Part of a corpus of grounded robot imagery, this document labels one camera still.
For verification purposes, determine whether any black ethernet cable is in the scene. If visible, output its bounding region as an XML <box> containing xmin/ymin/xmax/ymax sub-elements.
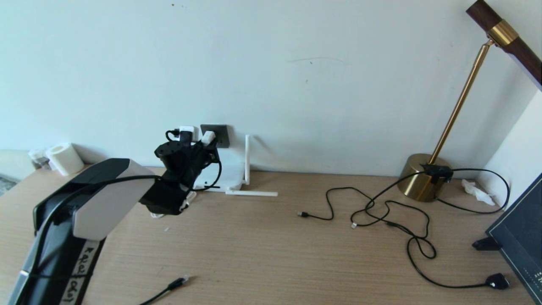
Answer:
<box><xmin>140</xmin><ymin>275</ymin><xmax>189</xmax><ymax>305</ymax></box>

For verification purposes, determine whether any white wifi router with antennas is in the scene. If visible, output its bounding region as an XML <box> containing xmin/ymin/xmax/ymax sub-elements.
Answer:
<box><xmin>193</xmin><ymin>135</ymin><xmax>278</xmax><ymax>198</ymax></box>

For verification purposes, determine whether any white paper roll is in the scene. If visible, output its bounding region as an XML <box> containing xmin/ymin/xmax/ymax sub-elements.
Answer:
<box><xmin>46</xmin><ymin>143</ymin><xmax>85</xmax><ymax>176</ymax></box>

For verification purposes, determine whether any brass desk lamp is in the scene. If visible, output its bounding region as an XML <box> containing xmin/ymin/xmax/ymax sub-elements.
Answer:
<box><xmin>398</xmin><ymin>0</ymin><xmax>542</xmax><ymax>202</ymax></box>

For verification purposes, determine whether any crumpled white tissue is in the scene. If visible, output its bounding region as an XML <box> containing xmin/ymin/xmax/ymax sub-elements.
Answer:
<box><xmin>461</xmin><ymin>180</ymin><xmax>495</xmax><ymax>207</ymax></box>

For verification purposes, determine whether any black plastic clip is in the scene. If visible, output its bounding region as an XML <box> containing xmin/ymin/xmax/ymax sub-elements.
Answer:
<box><xmin>472</xmin><ymin>237</ymin><xmax>500</xmax><ymax>251</ymax></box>

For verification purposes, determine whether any dark monitor screen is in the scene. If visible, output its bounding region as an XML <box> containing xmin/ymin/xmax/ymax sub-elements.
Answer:
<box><xmin>486</xmin><ymin>172</ymin><xmax>542</xmax><ymax>305</ymax></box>

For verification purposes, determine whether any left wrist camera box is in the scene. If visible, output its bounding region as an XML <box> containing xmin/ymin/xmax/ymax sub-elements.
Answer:
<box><xmin>179</xmin><ymin>125</ymin><xmax>200</xmax><ymax>143</ymax></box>

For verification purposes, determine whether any grey wall power socket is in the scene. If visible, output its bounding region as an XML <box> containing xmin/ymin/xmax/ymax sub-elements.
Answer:
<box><xmin>200</xmin><ymin>124</ymin><xmax>230</xmax><ymax>149</ymax></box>

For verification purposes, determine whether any black usb cable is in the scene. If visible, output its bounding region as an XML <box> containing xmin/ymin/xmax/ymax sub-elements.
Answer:
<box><xmin>298</xmin><ymin>188</ymin><xmax>430</xmax><ymax>240</ymax></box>

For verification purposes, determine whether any black inline cord switch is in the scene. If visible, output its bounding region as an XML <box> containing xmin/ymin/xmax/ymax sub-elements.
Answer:
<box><xmin>420</xmin><ymin>164</ymin><xmax>453</xmax><ymax>183</ymax></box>

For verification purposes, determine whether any black lamp power cable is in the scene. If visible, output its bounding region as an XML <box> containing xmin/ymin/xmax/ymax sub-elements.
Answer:
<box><xmin>351</xmin><ymin>167</ymin><xmax>510</xmax><ymax>290</ymax></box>

